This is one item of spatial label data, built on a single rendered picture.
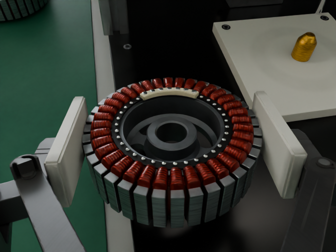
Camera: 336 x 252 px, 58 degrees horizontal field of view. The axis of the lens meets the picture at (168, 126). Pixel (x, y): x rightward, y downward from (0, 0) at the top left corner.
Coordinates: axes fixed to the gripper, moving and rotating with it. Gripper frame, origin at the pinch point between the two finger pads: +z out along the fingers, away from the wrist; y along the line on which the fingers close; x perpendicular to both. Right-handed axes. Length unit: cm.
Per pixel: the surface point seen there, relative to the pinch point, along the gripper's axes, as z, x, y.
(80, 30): 24.3, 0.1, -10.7
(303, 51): 13.4, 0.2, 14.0
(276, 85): 10.5, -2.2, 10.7
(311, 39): 13.3, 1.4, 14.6
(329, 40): 17.3, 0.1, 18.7
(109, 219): 0.6, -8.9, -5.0
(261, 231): -1.9, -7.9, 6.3
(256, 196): 0.6, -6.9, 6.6
